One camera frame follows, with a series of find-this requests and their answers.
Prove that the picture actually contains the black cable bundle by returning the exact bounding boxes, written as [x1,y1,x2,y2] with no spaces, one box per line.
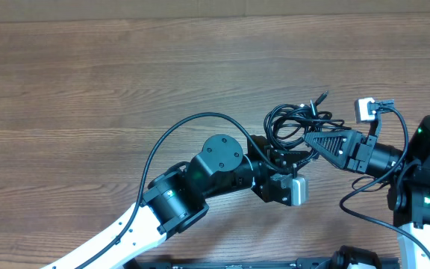
[263,90,350,165]

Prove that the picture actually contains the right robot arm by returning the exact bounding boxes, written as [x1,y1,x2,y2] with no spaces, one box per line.
[304,115,430,268]

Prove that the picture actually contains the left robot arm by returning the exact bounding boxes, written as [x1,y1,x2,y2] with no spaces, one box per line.
[49,134,309,268]

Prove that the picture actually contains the left camera cable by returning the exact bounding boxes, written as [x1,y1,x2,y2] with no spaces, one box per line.
[72,112,294,269]

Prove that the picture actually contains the camera cable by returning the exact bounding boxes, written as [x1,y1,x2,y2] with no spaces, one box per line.
[339,106,430,269]
[72,112,294,269]

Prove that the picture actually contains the right camera cable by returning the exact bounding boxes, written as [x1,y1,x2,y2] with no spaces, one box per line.
[339,106,430,269]

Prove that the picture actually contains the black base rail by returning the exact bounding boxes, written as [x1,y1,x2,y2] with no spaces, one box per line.
[122,246,401,269]

